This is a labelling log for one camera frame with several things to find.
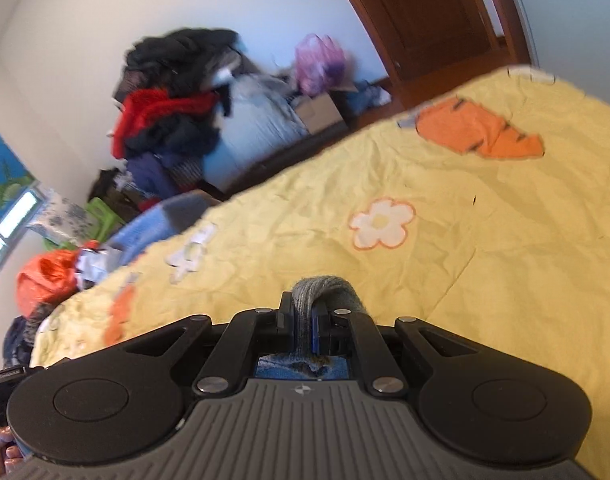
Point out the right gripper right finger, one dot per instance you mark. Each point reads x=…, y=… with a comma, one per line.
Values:
x=325, y=339

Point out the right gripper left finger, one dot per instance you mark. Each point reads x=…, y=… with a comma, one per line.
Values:
x=285, y=322

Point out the grey and navy knit sweater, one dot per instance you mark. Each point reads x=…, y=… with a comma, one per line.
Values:
x=321, y=294

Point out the pile of dark clothes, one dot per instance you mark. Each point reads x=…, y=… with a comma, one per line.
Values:
x=167, y=97

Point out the person's right hand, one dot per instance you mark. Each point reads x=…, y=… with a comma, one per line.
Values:
x=11, y=456

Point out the cardboard box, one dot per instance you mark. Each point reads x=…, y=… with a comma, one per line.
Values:
x=320, y=114

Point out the yellow patterned bed cover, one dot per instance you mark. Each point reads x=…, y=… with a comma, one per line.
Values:
x=487, y=214

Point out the grey padded bundle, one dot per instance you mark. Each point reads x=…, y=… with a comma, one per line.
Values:
x=261, y=123

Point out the green plastic stool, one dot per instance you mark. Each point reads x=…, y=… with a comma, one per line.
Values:
x=64, y=224

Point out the orange plastic bag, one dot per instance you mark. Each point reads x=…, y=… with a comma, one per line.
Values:
x=48, y=278

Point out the pink plastic bag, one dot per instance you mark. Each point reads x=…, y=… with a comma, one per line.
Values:
x=321, y=64

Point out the brown wooden door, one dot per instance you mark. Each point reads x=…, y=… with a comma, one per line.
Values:
x=429, y=47

